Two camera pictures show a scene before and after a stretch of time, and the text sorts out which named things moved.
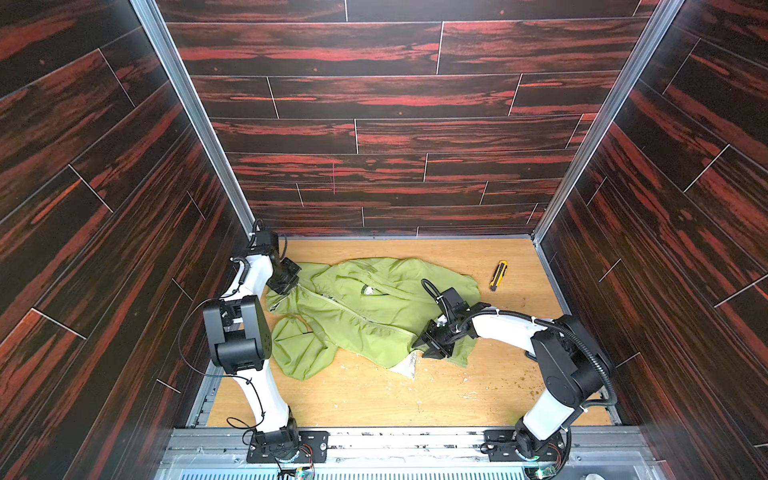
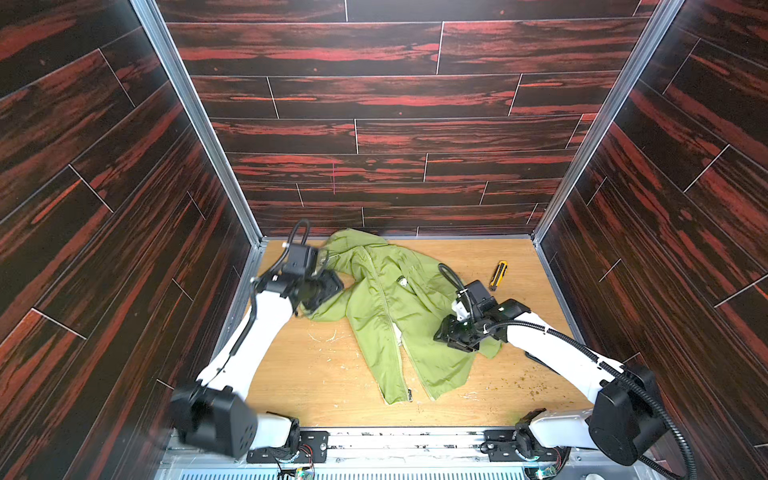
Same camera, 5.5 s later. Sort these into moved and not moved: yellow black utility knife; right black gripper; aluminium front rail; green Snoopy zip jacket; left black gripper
Moved: right black gripper; left black gripper; green Snoopy zip jacket
Not moved: aluminium front rail; yellow black utility knife
